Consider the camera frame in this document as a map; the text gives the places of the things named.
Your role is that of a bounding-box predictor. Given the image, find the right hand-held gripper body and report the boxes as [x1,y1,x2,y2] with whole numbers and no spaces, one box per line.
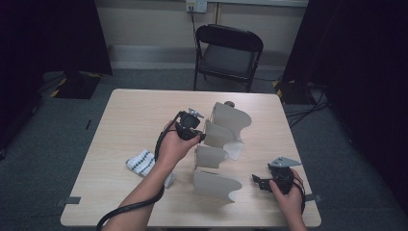
[267,156,302,195]

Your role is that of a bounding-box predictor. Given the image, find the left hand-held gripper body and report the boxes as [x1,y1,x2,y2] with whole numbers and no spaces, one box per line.
[174,108,205,141]

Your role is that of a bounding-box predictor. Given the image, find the grey expandable metal rack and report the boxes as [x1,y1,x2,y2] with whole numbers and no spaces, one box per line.
[191,100,253,204]

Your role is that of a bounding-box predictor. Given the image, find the white black-patterned knit cloth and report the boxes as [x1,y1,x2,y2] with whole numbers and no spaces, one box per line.
[125,148,177,190]

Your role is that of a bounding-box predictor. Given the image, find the person's right hand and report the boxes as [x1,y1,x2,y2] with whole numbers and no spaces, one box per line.
[268,168,306,224]

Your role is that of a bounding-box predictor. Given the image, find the person's left hand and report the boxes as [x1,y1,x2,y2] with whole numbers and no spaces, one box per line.
[157,119,201,173]

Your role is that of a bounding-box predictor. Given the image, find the grey tape strip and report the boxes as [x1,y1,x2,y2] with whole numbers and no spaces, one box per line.
[56,195,82,207]
[304,192,323,203]

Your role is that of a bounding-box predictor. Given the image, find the black folding chair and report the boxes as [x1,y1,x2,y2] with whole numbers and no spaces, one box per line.
[192,23,265,93]

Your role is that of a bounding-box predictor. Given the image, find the black stand base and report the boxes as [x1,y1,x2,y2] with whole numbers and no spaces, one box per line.
[272,79,309,105]
[50,70,103,100]

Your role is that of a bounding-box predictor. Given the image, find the black curtain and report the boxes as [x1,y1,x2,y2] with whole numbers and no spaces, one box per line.
[0,0,114,152]
[282,0,408,206]

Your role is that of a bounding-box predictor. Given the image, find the right hand-held gripper cable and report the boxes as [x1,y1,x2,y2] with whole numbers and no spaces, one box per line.
[290,176,306,216]

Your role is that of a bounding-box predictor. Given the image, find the hand-held gripper cable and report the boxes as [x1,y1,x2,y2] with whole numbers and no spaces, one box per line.
[290,176,306,216]
[95,110,184,231]

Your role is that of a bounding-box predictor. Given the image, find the black floor cables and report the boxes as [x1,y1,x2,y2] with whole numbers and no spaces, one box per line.
[283,81,331,129]

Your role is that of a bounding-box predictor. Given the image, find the black outlet cable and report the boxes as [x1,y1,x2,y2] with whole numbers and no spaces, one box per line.
[190,6,201,59]

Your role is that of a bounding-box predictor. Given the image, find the left hand-held gripper cable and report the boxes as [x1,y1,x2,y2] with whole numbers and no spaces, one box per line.
[95,110,184,231]

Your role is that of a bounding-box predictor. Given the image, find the white wall power outlet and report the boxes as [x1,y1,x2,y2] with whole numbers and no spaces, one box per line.
[186,0,209,13]

